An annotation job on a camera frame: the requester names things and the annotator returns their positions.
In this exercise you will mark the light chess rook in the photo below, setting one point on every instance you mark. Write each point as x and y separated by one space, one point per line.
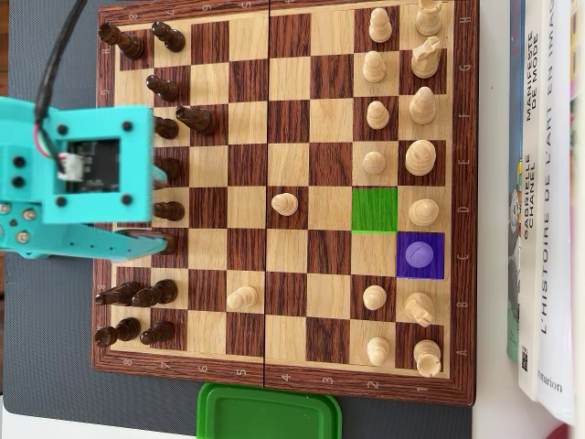
429 20
427 359

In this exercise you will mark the light chess knight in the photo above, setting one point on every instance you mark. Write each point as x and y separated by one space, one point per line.
425 61
418 307

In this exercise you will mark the light chess bishop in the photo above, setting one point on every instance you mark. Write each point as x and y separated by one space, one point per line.
422 107
418 254

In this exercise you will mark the light chess king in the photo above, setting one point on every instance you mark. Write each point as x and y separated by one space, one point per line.
420 157

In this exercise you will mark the white book with colourful edge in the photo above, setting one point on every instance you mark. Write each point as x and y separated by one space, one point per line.
579 137

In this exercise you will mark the dark chess rook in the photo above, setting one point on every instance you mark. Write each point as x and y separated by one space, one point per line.
125 43
121 331

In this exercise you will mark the light chess pawn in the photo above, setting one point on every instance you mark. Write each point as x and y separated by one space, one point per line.
242 298
375 68
379 351
375 297
380 27
284 204
378 116
375 163

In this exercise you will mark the green plastic container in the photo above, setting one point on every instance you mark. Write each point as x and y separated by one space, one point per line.
269 416

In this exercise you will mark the wooden folding chessboard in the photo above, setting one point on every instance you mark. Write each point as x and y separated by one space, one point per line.
292 123

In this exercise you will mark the pink red object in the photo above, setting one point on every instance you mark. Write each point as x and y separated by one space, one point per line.
566 433

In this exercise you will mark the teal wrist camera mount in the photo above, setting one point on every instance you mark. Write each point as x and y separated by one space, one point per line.
137 137

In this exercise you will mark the white Gabrielle Chanel book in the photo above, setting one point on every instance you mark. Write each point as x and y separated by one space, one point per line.
532 137

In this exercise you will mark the dark chess pawn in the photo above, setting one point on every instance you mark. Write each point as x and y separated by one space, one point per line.
173 167
160 332
171 210
171 39
172 244
168 129
164 89

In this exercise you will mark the light chess queen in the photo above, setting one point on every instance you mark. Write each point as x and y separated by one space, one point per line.
424 211

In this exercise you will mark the grey table mat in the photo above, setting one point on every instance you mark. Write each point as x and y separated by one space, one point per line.
45 320

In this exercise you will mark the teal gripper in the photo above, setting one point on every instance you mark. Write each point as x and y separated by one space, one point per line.
98 244

